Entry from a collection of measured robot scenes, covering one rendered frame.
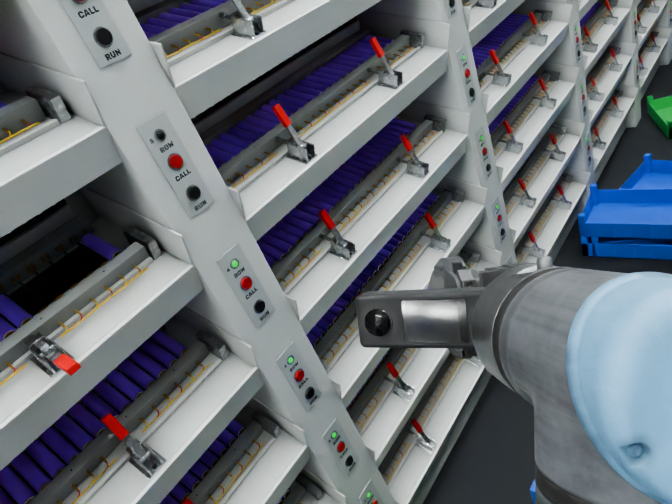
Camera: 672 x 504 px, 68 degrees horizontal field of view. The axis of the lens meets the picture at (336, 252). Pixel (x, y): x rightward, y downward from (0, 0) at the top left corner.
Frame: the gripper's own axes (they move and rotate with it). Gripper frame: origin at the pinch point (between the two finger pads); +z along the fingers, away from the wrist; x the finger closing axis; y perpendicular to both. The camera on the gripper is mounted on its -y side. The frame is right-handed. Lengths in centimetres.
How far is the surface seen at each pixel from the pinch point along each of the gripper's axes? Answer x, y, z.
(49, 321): 2.2, -42.2, 0.5
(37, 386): -3.9, -42.3, -3.1
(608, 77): 58, 110, 135
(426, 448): -42, 8, 56
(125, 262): 7.6, -35.3, 6.0
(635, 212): 5, 94, 103
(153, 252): 8.5, -32.6, 8.2
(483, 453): -50, 24, 65
